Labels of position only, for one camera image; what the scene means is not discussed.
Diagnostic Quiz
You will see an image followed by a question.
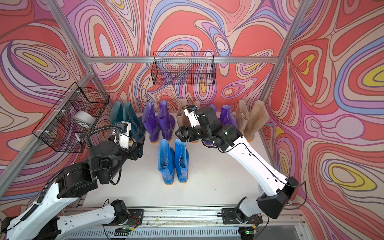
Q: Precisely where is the purple rain boot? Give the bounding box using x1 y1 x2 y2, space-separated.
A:
142 102 160 143
220 105 237 128
157 101 176 141
205 104 217 146

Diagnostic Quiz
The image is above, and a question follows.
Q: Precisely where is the beige rain boot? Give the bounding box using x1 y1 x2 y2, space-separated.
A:
176 99 190 127
193 101 201 144
244 101 270 142
235 100 249 132

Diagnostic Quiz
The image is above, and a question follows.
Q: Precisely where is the blue rain boot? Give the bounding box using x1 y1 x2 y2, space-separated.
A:
175 139 190 183
158 139 175 185

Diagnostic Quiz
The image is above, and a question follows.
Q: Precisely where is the teal rain boot yellow sole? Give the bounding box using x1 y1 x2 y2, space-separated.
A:
109 101 124 125

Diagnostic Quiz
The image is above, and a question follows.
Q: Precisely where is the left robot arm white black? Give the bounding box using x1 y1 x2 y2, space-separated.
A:
1 141 143 240

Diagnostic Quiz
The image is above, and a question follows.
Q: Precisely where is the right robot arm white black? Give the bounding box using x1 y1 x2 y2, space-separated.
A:
176 105 300 219

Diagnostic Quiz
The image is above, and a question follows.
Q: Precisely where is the grey tape roll in basket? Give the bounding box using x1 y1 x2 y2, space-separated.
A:
72 111 95 128

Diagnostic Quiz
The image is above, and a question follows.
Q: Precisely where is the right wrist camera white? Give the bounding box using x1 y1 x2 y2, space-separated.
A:
184 105 200 128

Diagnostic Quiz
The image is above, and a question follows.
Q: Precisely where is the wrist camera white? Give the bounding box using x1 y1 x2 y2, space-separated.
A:
116 122 131 150
184 105 200 128

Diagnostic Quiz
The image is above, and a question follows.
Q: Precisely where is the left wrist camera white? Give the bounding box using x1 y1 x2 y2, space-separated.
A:
116 122 131 150

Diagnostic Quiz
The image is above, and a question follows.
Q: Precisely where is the black wire basket left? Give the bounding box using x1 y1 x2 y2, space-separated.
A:
32 83 110 153

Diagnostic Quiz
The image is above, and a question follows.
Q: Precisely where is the black wire basket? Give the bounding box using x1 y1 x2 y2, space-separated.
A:
151 51 217 86
32 83 110 153

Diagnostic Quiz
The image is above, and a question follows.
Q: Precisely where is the black wire basket back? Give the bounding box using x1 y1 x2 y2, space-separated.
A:
151 51 217 86

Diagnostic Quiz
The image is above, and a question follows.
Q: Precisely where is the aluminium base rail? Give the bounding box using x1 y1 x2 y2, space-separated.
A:
63 206 313 240

